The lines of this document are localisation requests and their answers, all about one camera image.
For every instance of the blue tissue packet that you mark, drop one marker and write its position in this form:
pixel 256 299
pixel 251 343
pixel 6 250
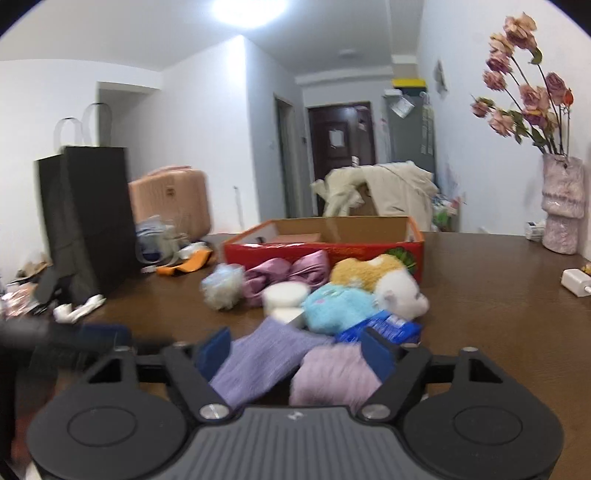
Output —
pixel 389 326

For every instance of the black paper shopping bag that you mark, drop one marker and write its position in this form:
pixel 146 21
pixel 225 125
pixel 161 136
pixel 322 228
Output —
pixel 86 209

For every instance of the white device with cable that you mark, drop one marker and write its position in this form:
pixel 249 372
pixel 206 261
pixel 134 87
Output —
pixel 158 244

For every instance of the yellow box on refrigerator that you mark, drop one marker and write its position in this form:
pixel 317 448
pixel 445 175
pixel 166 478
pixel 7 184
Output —
pixel 406 83

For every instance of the beige coat on chair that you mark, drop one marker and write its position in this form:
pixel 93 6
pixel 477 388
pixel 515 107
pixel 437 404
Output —
pixel 396 188

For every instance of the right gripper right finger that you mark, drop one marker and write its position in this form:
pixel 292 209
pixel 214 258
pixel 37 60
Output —
pixel 462 416

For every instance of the pink satin scrunchie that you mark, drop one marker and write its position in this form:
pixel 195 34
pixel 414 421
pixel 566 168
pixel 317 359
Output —
pixel 313 270

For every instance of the grey refrigerator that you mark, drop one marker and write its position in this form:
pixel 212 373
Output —
pixel 411 126

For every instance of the white wedge sponge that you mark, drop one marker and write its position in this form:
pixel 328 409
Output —
pixel 290 316

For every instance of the white power adapter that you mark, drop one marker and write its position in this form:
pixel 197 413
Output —
pixel 577 282

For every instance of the white round sponge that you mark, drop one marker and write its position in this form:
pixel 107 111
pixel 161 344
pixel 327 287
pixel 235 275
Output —
pixel 289 294

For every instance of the pink hard-shell suitcase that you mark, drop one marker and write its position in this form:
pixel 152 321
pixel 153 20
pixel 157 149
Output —
pixel 175 194

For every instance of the light blue plush toy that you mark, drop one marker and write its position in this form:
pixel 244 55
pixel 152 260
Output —
pixel 333 308

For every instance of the yellow white plush toy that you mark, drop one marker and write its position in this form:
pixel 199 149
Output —
pixel 387 278

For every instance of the red cardboard box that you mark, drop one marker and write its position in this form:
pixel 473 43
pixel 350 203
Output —
pixel 362 238

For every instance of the ceiling light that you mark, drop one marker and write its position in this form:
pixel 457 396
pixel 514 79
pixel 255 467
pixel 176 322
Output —
pixel 248 14

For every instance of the iridescent mesh bath ball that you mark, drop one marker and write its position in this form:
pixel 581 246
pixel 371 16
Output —
pixel 223 288

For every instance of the dark brown entry door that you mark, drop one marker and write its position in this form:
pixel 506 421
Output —
pixel 342 135

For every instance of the dried pink roses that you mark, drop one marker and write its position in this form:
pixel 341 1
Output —
pixel 541 103

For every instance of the lavender knitted cloth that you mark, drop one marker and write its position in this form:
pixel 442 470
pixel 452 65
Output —
pixel 258 361

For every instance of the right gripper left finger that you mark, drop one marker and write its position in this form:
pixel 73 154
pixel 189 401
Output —
pixel 130 415

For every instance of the pink textured vase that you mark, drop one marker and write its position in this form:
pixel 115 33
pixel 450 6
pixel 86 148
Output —
pixel 564 201

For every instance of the light purple fluffy towel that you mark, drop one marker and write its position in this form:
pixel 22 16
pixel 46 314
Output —
pixel 334 375

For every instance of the crumpled white tissue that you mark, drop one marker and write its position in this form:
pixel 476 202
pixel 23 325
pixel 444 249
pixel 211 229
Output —
pixel 68 314

